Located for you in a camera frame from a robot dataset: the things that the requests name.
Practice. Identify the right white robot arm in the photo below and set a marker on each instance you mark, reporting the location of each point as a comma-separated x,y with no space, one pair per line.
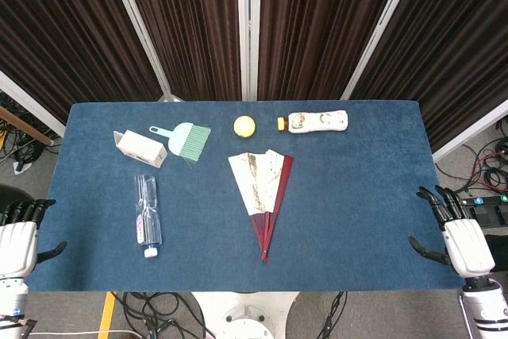
486,307

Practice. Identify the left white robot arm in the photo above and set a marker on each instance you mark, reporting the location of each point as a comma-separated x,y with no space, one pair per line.
10,303

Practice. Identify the brown pleated screen panel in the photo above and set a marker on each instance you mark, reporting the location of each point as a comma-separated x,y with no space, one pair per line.
456,37
59,17
317,17
190,17

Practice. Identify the brown wooden plank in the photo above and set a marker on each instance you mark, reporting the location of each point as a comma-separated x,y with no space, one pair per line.
24,124

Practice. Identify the green hand brush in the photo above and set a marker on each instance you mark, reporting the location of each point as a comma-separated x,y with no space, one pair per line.
190,140

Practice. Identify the red ribbed paper folding fan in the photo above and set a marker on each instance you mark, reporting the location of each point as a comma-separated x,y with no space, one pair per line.
258,180

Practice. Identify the black chair seat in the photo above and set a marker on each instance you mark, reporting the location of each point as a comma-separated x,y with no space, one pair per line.
14,194

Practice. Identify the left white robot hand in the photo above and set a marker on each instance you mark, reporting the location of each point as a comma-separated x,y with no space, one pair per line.
18,245

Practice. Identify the white drink bottle yellow cap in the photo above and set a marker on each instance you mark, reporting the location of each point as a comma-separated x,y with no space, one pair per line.
317,121

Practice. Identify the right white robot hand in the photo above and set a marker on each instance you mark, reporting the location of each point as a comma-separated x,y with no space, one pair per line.
468,245

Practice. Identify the clear plastic water bottle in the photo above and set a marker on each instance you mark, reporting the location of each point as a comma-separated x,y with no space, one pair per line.
147,216

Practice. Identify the yellow tennis ball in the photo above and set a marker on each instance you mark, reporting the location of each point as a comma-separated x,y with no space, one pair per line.
244,126

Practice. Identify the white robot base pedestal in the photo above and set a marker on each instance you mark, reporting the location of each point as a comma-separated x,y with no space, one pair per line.
246,315

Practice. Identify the blue table cloth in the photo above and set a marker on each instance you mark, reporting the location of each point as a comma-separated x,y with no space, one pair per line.
357,196

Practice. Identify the white cardboard box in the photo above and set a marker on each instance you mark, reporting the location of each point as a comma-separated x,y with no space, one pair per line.
139,148

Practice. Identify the yellow floor tape strip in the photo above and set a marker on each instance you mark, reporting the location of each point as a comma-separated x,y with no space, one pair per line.
107,315

